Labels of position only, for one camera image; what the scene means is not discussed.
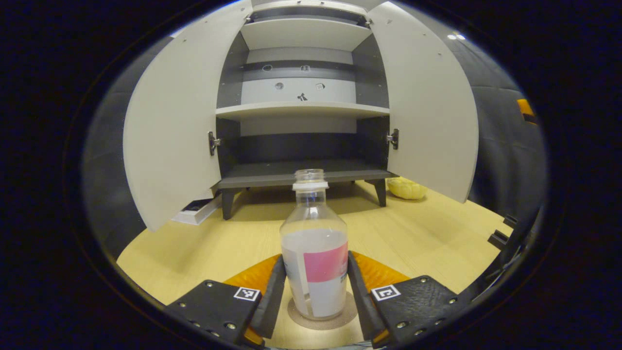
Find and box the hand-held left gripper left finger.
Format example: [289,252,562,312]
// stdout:
[165,254,287,348]

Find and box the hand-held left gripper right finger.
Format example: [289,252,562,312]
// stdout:
[346,251,460,349]

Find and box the round brown coaster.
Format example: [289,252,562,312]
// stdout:
[288,292,359,331]

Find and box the clear bottle with pink label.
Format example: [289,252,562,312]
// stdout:
[280,169,349,320]

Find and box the light grey cabinet door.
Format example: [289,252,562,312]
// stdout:
[122,0,253,232]
[367,1,480,204]

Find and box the black backdrop cloth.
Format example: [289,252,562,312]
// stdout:
[82,5,549,258]

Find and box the white flat box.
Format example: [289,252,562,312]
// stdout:
[171,194,222,225]

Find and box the yellow soft toy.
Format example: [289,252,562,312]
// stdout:
[387,177,428,200]

